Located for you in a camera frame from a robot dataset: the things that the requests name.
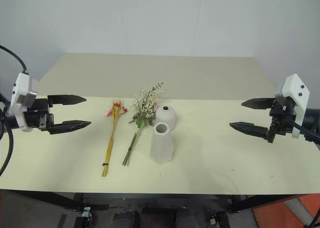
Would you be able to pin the yellow-stemmed dried flower bunch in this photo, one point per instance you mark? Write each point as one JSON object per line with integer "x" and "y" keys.
{"x": 111, "y": 135}

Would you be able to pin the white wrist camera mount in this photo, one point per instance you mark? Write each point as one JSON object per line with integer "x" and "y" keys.
{"x": 21, "y": 86}
{"x": 295, "y": 85}

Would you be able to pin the black table frame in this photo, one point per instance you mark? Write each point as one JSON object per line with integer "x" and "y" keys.
{"x": 160, "y": 196}

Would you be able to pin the tall white ceramic vase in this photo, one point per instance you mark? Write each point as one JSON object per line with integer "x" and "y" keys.
{"x": 162, "y": 145}

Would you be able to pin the round white ceramic vase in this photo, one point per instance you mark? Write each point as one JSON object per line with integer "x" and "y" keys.
{"x": 166, "y": 117}

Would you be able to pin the orange floor mat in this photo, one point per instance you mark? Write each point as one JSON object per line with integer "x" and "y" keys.
{"x": 295, "y": 213}

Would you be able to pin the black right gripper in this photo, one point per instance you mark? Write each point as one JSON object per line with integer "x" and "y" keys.
{"x": 281, "y": 117}

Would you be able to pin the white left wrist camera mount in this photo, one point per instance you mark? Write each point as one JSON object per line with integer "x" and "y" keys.
{"x": 21, "y": 86}

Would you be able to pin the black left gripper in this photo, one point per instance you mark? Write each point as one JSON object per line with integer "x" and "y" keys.
{"x": 37, "y": 112}

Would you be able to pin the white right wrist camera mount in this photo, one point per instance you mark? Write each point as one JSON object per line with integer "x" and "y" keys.
{"x": 295, "y": 85}

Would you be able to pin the green-stemmed white flower bunch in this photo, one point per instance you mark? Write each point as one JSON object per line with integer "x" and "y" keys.
{"x": 146, "y": 104}

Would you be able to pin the dark rounded shape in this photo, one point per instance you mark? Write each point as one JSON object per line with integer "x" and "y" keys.
{"x": 126, "y": 219}

